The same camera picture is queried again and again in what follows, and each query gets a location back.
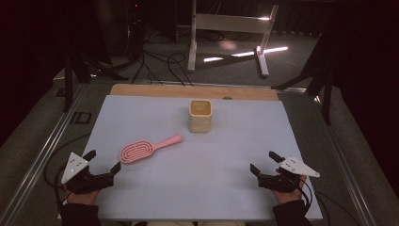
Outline metal floor rail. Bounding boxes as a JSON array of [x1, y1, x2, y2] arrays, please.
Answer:
[[0, 84, 88, 226], [312, 93, 377, 226]]

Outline pink hairbrush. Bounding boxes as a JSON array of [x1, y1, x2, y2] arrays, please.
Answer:
[[120, 134, 184, 165]]

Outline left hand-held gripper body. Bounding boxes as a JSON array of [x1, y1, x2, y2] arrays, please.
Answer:
[[60, 152, 116, 195]]

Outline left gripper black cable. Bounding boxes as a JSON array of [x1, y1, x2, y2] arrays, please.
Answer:
[[54, 163, 71, 212]]

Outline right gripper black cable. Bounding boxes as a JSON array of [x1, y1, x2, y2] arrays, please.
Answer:
[[295, 178, 331, 226]]

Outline black background cable bundle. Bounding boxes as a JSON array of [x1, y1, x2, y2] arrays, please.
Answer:
[[131, 29, 195, 88]]

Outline beige square cup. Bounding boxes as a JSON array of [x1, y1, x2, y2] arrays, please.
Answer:
[[187, 99, 214, 134]]

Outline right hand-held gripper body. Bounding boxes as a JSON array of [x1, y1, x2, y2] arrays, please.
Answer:
[[257, 155, 321, 194]]

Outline light blue table mat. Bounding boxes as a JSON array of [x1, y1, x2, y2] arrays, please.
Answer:
[[56, 94, 324, 221]]

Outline white metal stand frame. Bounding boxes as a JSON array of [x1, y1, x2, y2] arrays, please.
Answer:
[[186, 0, 280, 78]]

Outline person's right hand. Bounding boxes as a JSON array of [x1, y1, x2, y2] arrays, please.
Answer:
[[272, 175, 308, 206]]

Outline black tripod stand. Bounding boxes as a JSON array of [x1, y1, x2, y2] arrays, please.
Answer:
[[61, 37, 130, 114], [270, 27, 335, 126]]

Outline person's left hand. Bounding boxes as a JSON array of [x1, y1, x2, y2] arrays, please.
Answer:
[[66, 188, 101, 206]]

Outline wooden table board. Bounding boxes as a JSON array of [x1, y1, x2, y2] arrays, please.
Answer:
[[109, 83, 280, 102]]

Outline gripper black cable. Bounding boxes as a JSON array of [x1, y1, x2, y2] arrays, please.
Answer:
[[295, 178, 331, 226], [54, 163, 71, 212]]

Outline black floor cable loop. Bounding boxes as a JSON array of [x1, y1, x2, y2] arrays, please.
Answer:
[[42, 133, 92, 190]]

